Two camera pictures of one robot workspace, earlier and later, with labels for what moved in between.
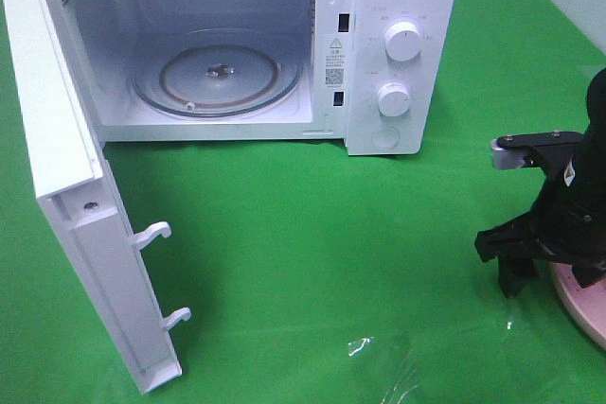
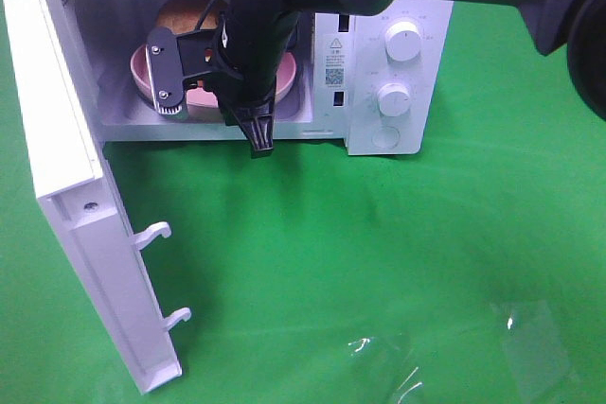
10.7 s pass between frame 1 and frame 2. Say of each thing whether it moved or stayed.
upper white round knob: stayed
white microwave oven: stayed
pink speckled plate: moved
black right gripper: moved
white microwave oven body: stayed
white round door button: stayed
